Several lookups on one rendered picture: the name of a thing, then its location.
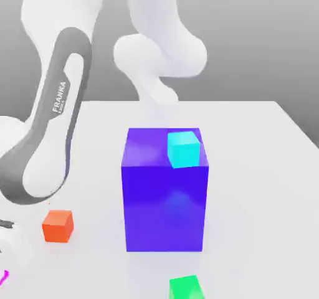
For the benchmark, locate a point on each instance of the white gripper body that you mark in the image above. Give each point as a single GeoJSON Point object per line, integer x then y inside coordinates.
{"type": "Point", "coordinates": [13, 250]}

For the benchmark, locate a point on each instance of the small green cube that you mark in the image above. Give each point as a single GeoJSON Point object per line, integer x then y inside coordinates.
{"type": "Point", "coordinates": [185, 288]}

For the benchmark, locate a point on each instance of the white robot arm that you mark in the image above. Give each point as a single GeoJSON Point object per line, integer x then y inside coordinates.
{"type": "Point", "coordinates": [49, 17]}

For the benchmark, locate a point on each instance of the small cyan cube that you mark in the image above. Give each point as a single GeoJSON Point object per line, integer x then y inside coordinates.
{"type": "Point", "coordinates": [183, 150]}

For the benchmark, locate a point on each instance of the large blue box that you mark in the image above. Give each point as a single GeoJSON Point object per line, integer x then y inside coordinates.
{"type": "Point", "coordinates": [164, 209]}

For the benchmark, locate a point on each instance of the small orange cube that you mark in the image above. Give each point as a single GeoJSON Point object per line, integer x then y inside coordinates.
{"type": "Point", "coordinates": [57, 227]}

